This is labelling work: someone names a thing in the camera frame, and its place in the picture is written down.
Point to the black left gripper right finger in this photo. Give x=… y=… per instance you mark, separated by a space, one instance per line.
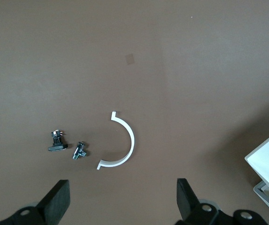
x=187 y=201

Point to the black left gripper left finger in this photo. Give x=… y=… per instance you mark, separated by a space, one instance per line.
x=54 y=201

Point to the small metal pipe fitting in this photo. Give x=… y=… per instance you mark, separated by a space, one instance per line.
x=79 y=152

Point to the black push button switch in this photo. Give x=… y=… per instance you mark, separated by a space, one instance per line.
x=56 y=148

